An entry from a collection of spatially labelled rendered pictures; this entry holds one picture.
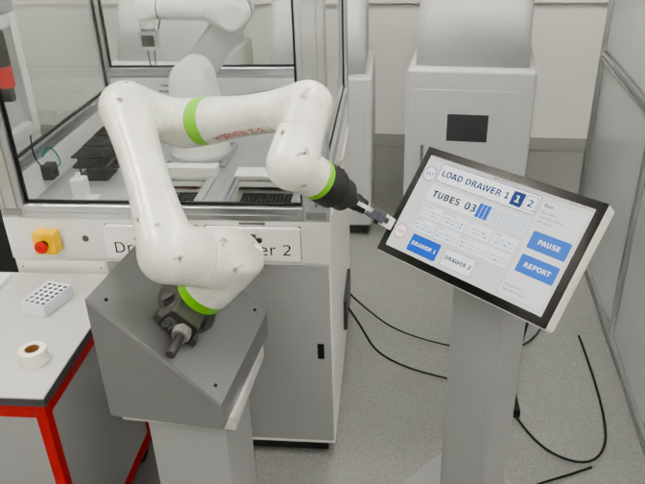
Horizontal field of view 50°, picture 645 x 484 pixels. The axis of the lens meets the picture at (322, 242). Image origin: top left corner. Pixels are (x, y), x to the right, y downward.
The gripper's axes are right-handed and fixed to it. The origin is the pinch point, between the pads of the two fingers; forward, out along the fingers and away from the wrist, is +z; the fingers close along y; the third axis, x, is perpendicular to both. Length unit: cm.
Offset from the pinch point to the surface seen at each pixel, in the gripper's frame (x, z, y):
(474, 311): 9.1, 33.3, -15.0
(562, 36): -178, 273, 161
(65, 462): 96, -20, 38
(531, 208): -18.8, 16.8, -23.8
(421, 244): 0.5, 16.4, -1.8
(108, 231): 42, -15, 80
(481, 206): -14.5, 16.7, -11.6
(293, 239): 17.0, 16.2, 39.7
